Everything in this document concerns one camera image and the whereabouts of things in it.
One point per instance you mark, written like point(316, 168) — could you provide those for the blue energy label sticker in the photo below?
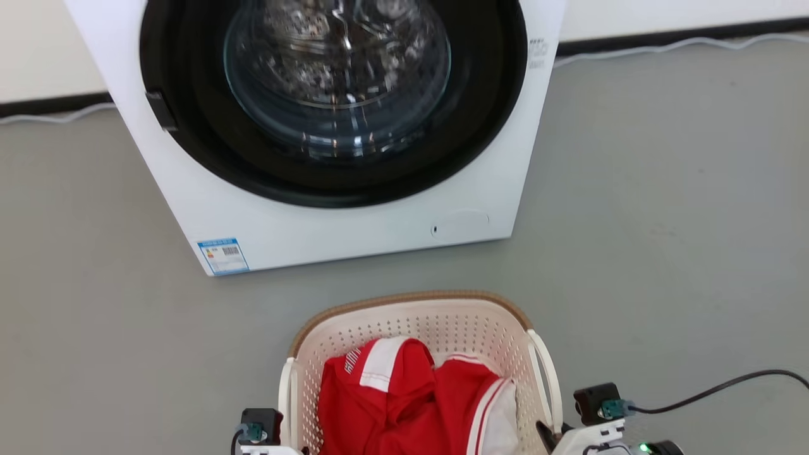
point(223, 256)

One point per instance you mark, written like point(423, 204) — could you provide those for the white front-load washing machine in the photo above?
point(354, 234)

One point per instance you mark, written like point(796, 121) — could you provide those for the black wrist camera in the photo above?
point(591, 401)
point(264, 422)

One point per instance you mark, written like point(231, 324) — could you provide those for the red and white jersey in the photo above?
point(398, 404)

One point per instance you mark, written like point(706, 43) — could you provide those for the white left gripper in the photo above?
point(265, 450)

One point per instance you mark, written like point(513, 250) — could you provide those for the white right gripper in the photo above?
point(591, 439)

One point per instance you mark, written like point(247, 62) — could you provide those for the beige perforated laundry basket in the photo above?
point(442, 322)

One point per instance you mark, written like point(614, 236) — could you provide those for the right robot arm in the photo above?
point(660, 448)

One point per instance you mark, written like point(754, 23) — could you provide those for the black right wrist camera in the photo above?
point(591, 401)

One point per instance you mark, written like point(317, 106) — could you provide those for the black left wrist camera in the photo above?
point(264, 422)

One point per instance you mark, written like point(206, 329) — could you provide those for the black round washer door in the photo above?
point(189, 120)

